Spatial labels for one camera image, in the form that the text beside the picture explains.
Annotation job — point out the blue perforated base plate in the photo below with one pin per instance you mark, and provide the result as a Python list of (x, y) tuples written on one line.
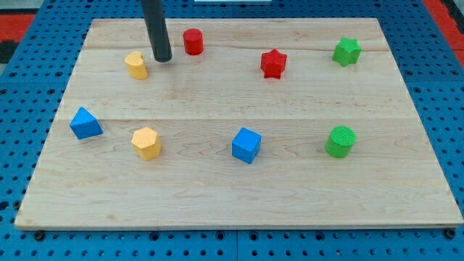
[(35, 79)]

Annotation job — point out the yellow heart block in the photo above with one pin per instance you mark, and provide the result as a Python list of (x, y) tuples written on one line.
[(136, 65)]

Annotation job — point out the red cylinder block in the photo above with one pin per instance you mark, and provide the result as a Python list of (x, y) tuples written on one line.
[(193, 41)]

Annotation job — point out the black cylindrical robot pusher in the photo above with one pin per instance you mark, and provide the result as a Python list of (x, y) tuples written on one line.
[(154, 18)]

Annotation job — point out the light wooden board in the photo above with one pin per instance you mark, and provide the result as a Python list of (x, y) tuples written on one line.
[(198, 103)]

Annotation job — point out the green star block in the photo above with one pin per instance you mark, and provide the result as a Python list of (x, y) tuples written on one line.
[(347, 51)]

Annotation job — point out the green cylinder block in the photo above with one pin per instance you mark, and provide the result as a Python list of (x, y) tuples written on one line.
[(340, 141)]

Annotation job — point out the yellow hexagon block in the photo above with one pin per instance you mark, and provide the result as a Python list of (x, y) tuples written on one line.
[(146, 143)]

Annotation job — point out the blue cube block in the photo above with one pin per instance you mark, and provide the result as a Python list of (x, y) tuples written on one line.
[(246, 145)]

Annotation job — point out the blue triangle block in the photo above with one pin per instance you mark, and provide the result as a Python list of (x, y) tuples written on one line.
[(85, 125)]

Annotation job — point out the red star block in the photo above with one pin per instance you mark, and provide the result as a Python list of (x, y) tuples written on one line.
[(273, 63)]

